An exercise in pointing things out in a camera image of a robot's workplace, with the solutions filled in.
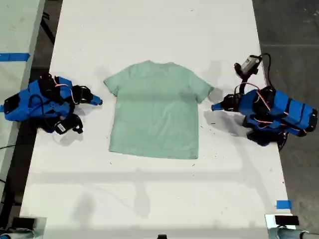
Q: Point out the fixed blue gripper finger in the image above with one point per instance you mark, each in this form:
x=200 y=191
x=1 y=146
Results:
x=217 y=108
x=96 y=100

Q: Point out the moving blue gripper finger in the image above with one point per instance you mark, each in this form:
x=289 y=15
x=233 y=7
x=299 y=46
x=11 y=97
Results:
x=92 y=94
x=219 y=103

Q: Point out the pale green T-shirt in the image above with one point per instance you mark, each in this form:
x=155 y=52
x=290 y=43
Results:
x=154 y=119

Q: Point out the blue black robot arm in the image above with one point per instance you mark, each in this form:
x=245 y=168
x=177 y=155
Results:
x=20 y=110
x=294 y=107

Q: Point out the black metal stand leg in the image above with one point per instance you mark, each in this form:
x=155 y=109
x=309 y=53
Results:
x=48 y=30

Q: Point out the long blue tape strip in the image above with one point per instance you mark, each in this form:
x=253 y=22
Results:
x=15 y=57

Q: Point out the short blue tape strip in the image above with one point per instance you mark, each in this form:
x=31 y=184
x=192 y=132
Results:
x=2 y=108

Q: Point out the pale side table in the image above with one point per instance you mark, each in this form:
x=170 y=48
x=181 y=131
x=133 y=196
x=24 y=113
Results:
x=15 y=30

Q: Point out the blue tape square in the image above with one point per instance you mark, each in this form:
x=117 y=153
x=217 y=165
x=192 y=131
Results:
x=284 y=204

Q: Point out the small black box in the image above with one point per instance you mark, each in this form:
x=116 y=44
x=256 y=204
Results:
x=23 y=222
x=286 y=220

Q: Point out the silver metal plate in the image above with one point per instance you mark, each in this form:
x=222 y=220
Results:
x=40 y=227

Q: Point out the tiny black block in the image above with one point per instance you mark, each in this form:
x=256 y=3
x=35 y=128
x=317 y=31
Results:
x=162 y=236

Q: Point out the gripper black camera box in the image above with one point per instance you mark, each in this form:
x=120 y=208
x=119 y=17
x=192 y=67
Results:
x=61 y=127

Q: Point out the gripper grey camera box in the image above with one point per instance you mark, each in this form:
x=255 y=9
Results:
x=250 y=63

